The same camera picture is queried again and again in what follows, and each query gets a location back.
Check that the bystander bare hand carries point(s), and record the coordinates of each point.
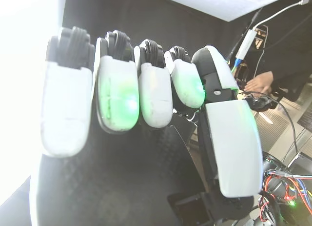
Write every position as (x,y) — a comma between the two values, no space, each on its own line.
(258,84)

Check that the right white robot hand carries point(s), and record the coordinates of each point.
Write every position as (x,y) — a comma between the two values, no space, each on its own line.
(126,187)

